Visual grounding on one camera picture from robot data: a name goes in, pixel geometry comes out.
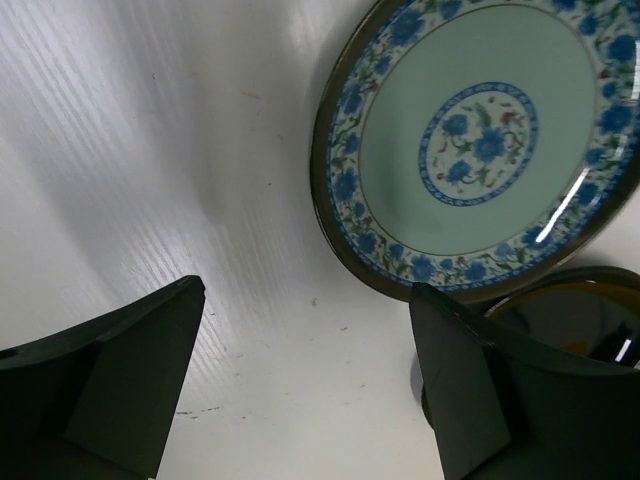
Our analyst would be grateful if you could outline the blue patterned plate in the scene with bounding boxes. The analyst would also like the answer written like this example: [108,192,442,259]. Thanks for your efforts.
[310,1,639,303]

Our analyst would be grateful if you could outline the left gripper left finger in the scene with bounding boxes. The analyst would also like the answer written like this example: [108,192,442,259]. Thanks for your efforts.
[1,275,205,479]

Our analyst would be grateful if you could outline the left black plate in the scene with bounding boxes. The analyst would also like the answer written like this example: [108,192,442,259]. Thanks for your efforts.
[409,265,640,426]

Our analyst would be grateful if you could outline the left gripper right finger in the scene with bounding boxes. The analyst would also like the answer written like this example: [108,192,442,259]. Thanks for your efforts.
[409,284,639,479]

